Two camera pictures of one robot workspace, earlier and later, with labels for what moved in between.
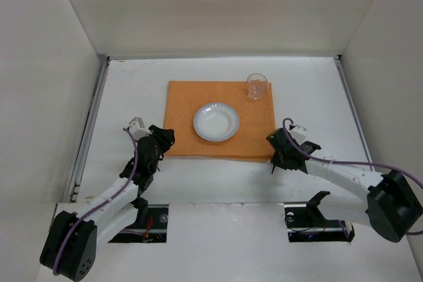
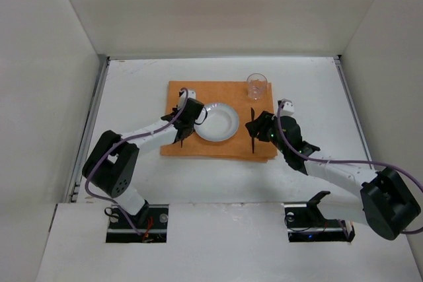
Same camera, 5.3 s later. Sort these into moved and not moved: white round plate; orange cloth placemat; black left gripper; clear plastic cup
Moved: black left gripper
Not moved: orange cloth placemat; clear plastic cup; white round plate
